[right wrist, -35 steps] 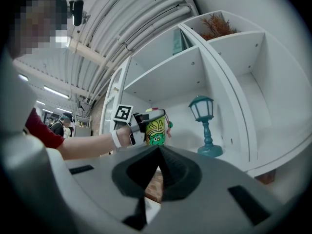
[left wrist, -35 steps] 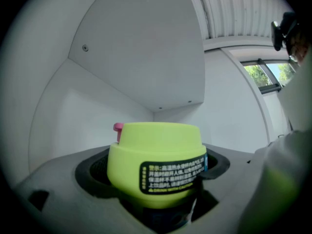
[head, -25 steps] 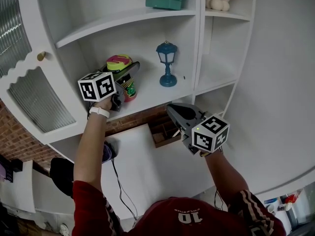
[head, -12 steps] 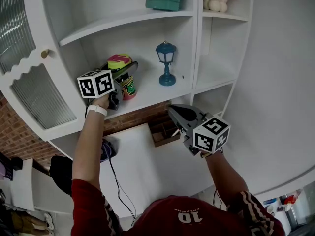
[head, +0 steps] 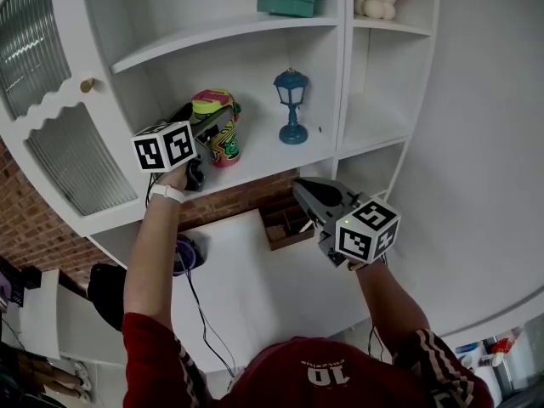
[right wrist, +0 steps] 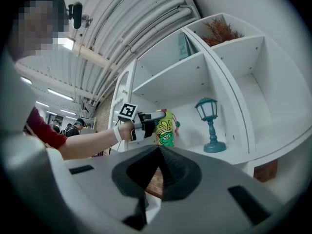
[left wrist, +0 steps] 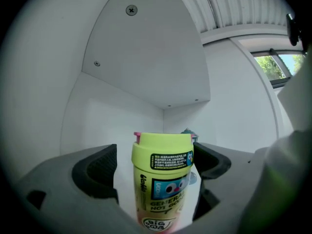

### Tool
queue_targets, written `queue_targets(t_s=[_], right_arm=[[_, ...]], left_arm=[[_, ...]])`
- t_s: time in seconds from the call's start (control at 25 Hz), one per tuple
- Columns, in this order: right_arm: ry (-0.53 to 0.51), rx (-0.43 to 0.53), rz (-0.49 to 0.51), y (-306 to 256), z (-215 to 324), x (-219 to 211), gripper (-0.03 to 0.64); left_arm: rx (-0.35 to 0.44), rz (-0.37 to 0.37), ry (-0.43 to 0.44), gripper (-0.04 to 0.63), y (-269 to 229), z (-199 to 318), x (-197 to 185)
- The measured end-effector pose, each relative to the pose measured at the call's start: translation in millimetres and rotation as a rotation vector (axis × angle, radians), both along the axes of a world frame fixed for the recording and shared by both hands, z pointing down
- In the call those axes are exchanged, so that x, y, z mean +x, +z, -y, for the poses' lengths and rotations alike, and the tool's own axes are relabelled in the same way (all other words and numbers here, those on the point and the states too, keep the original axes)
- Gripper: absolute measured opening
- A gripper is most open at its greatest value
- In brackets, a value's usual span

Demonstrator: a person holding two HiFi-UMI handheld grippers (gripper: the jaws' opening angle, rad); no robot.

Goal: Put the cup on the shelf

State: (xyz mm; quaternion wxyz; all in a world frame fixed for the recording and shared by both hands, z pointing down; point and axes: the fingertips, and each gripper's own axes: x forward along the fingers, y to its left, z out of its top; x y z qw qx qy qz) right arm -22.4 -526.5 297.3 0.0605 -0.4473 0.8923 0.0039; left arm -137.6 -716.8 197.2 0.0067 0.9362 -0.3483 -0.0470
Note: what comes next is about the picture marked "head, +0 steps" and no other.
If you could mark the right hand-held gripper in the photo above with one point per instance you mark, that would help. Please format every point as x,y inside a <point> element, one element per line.
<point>365,232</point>

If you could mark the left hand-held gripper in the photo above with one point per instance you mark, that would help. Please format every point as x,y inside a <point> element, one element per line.
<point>163,147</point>

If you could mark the colourful patterned can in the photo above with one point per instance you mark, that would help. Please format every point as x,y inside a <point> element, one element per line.
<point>227,145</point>

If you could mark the white cabinet with glass door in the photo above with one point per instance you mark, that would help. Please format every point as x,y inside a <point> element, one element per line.
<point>238,58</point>

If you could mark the person's right forearm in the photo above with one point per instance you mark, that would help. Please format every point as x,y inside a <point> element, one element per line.
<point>391,308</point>

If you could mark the person's left forearm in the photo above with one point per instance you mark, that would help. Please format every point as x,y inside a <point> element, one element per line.
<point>151,262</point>

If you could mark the brown wooden organiser box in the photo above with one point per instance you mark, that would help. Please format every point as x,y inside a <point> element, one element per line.
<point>285,232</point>

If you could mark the white table top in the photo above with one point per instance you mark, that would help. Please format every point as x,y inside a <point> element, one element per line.
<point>263,291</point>

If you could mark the purple round fan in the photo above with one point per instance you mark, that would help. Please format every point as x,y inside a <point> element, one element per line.
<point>189,255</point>

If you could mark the white wristband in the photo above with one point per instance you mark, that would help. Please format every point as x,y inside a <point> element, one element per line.
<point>168,193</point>

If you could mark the teal miniature street lantern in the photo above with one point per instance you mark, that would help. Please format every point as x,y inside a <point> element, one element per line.
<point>292,100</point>

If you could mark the gold cabinet knob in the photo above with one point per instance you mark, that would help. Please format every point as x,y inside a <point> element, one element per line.
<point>87,85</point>

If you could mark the ribbed glass cabinet door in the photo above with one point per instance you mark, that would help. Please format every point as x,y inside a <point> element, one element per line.
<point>81,164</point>

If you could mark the red sports jersey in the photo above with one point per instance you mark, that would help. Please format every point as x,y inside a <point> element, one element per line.
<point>297,381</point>

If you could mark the black backpack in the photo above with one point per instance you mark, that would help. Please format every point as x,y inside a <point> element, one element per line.
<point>106,296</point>

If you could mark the white bubble vase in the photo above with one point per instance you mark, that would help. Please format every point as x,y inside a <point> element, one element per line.
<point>376,2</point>

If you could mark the blue packet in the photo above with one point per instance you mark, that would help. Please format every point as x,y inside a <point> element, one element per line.
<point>467,349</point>

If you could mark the small black box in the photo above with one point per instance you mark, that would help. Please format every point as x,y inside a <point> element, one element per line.
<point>32,278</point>

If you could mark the red bag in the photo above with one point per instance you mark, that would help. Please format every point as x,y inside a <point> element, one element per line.
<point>503,347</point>

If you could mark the white side table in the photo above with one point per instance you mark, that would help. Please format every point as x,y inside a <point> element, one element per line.
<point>40,313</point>

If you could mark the perforated file holder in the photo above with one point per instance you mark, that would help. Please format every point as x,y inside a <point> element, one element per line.
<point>10,287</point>

